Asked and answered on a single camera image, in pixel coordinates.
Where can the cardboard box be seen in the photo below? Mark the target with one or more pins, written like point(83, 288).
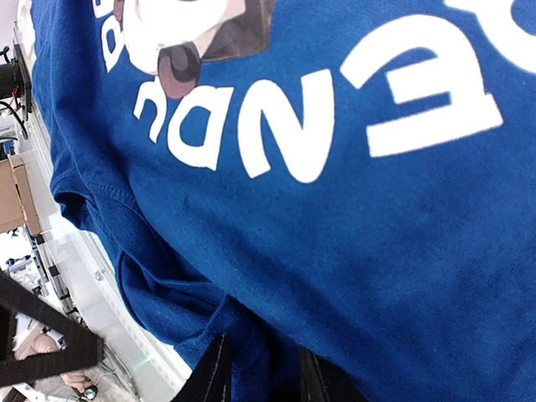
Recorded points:
point(17, 203)

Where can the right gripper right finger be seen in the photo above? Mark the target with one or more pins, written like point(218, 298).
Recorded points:
point(312, 385)

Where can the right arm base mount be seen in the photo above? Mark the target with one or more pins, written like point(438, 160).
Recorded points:
point(16, 86)

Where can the blue printed t-shirt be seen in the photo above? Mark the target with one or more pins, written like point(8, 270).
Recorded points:
point(353, 178)

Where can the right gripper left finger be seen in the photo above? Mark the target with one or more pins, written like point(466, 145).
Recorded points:
point(210, 381)

